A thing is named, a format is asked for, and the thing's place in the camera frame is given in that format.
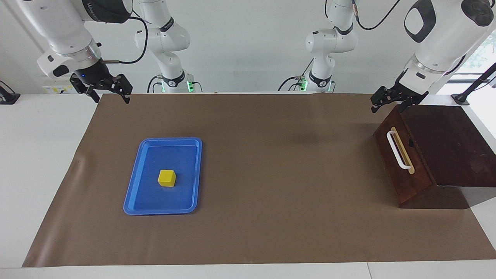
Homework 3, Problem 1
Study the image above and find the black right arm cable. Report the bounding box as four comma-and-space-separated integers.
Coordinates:
102, 10, 149, 64

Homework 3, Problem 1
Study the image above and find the bright window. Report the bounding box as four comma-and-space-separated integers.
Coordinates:
451, 30, 496, 84

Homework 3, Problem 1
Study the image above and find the brown table mat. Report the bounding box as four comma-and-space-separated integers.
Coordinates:
22, 93, 496, 268

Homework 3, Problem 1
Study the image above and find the white power strip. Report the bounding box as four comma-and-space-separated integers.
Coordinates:
42, 77, 76, 94

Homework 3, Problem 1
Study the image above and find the blue plastic tray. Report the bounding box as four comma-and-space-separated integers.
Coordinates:
123, 137, 203, 216

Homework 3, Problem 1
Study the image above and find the wooden drawer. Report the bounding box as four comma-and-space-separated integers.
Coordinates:
385, 105, 434, 196

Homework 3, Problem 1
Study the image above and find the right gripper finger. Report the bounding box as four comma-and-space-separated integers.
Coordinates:
112, 74, 133, 104
70, 76, 100, 103

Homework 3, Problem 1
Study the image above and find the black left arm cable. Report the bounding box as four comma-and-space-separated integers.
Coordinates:
351, 0, 401, 31

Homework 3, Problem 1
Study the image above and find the yellow block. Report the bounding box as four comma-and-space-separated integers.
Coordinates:
158, 169, 177, 188

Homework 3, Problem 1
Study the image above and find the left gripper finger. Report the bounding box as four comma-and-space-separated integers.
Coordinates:
399, 92, 429, 113
371, 87, 396, 114

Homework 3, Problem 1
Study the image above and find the white drawer handle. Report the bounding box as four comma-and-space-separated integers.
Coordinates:
386, 131, 412, 170

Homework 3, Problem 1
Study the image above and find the black pole stand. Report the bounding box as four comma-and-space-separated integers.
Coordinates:
451, 62, 496, 106

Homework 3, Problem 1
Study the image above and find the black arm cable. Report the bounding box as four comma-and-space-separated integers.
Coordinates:
351, 0, 401, 31
102, 10, 149, 64

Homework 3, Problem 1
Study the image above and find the black stand base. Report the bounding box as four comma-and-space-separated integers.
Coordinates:
0, 81, 21, 105

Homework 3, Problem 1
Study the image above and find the dark wooden cabinet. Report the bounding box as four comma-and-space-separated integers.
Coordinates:
373, 105, 496, 210

